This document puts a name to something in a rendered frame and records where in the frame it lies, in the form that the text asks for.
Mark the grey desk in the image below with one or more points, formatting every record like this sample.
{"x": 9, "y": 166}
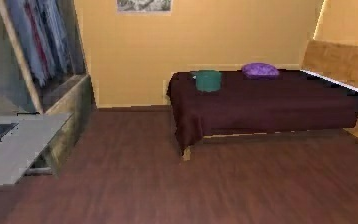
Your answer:
{"x": 23, "y": 143}

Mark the teal pillow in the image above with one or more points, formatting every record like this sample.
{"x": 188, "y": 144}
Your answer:
{"x": 207, "y": 81}

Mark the bed with dark maroon cover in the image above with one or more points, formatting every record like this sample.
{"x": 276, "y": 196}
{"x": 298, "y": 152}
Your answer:
{"x": 260, "y": 103}

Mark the purple pillow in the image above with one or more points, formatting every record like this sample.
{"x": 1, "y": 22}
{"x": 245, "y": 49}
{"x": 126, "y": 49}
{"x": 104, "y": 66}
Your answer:
{"x": 260, "y": 70}

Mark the wooden open wardrobe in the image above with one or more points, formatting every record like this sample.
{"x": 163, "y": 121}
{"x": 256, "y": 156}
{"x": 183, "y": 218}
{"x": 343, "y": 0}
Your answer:
{"x": 65, "y": 96}

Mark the hanging grey blue clothes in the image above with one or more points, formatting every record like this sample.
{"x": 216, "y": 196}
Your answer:
{"x": 42, "y": 36}

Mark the framed grey wall picture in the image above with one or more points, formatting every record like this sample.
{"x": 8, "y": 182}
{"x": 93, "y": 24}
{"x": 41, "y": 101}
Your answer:
{"x": 143, "y": 5}

